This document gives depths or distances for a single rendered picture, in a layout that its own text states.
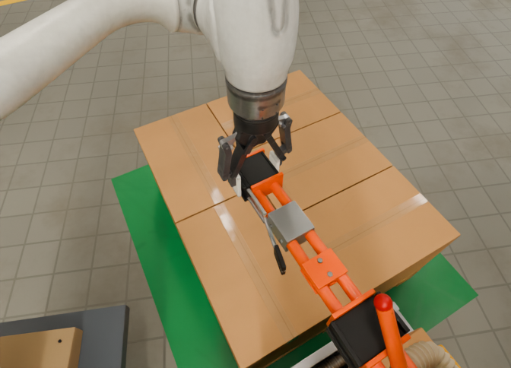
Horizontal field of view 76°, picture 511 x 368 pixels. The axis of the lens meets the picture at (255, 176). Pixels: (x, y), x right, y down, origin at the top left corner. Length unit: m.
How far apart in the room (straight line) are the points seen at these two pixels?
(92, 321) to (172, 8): 0.89
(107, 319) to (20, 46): 0.85
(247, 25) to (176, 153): 1.26
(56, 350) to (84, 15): 0.85
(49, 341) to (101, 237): 1.10
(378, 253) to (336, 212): 0.23
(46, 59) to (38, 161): 2.26
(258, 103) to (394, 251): 1.06
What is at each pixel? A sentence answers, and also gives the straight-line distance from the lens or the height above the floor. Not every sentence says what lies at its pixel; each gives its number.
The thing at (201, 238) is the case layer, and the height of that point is 0.54.
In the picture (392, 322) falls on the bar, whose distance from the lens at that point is 0.50.
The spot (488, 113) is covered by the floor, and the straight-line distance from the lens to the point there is 3.08.
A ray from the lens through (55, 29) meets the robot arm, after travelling 0.45.
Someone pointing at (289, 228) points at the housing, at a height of 1.22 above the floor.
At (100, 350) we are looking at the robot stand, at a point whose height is 0.75.
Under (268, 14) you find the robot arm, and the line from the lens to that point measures 0.40.
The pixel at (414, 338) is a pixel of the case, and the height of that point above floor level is 0.95.
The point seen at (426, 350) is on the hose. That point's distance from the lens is 0.66.
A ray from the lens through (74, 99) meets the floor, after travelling 3.00.
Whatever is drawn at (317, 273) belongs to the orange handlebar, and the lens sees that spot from 0.59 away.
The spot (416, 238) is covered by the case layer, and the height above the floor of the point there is 0.54.
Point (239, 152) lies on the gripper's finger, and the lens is 0.60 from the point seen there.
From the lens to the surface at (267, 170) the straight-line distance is 0.68.
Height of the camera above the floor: 1.77
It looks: 55 degrees down
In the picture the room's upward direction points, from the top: straight up
